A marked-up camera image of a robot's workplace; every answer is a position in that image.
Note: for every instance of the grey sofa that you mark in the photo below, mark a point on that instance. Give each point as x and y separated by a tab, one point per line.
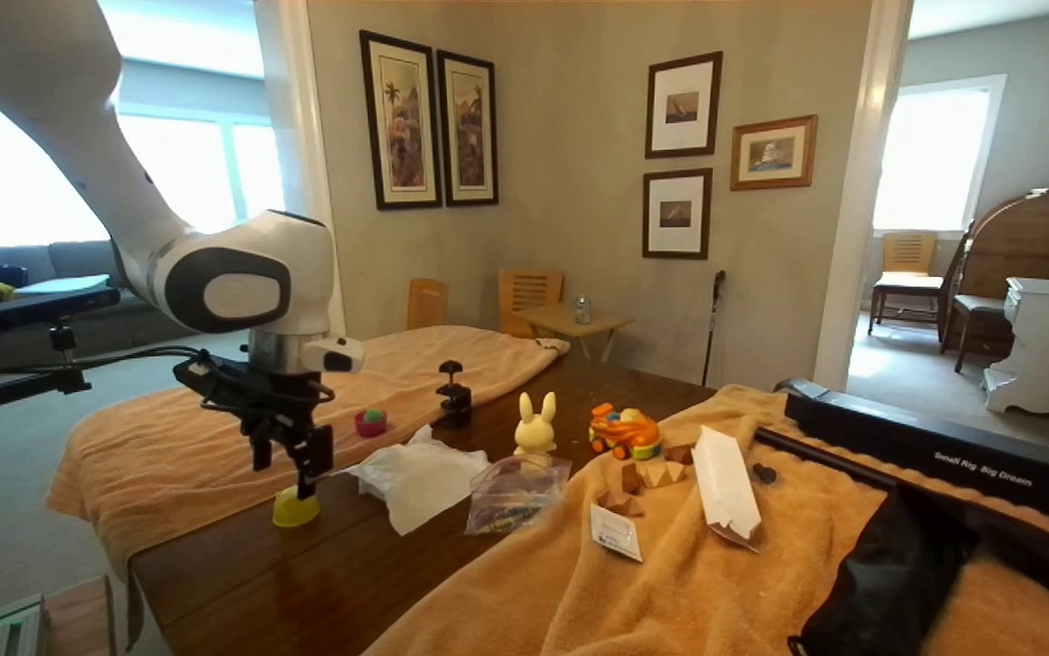
73	259

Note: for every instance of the clear plastic bag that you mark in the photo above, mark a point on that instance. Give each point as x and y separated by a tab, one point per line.
515	499

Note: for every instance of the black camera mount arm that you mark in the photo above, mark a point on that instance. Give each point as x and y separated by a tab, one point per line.
16	388

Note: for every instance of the black fabric bag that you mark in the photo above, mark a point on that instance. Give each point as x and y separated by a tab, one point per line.
888	585

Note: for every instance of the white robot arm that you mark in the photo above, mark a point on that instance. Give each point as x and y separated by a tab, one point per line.
235	286

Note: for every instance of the plain wooden chair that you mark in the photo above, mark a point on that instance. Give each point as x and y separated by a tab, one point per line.
427	304

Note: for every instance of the clear bottle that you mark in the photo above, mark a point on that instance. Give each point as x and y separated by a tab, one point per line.
579	307

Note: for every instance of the black walking stick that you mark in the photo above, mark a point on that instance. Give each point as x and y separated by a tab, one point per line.
712	321

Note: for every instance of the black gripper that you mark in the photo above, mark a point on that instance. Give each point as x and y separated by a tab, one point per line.
289	400

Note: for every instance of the long black case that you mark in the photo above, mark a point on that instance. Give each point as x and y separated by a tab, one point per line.
963	456

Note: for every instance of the white crumpled cloth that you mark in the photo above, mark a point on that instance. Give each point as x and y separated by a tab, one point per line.
419	480

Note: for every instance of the wooden armchair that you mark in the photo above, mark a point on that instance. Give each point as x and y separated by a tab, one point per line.
908	274

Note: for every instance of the small black framed picture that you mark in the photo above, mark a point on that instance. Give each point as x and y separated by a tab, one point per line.
683	109
676	214

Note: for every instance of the yellow bunny figure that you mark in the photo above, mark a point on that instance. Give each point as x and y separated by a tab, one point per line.
536	433

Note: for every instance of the wood framed picture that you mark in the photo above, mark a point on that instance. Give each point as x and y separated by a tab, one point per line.
773	154

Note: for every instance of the wooden slat chair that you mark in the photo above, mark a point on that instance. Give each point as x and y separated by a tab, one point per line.
530	296

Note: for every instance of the wooden folding table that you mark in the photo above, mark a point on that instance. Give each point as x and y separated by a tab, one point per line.
573	327

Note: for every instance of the small wooden side table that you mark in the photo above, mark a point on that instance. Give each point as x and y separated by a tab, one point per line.
77	620

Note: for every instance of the pink bowl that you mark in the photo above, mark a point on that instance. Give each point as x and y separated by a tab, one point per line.
370	428

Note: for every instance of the green spiky ball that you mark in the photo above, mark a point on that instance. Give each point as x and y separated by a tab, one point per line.
370	415

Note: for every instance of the white paper box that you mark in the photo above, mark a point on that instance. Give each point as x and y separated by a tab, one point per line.
725	485

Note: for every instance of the tan terry towel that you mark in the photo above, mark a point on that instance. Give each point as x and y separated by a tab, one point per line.
620	595
182	451

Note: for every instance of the bright white framed window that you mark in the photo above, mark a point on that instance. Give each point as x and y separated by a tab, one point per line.
200	157
937	150

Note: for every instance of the black stereo camera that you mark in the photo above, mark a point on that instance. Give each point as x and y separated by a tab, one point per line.
46	304

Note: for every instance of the yellow silicone bowl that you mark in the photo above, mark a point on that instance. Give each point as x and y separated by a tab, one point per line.
296	511

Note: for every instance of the tall black framed picture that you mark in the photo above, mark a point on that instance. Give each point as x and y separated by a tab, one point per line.
403	121
467	128

